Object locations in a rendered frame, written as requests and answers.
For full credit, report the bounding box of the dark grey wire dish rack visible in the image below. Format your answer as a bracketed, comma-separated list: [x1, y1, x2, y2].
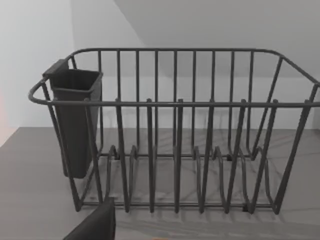
[27, 47, 320, 215]

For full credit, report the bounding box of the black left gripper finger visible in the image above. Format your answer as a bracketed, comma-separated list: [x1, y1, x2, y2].
[62, 197, 117, 240]

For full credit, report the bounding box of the dark grey cutlery holder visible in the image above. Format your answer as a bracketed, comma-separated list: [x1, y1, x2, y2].
[42, 59, 104, 179]

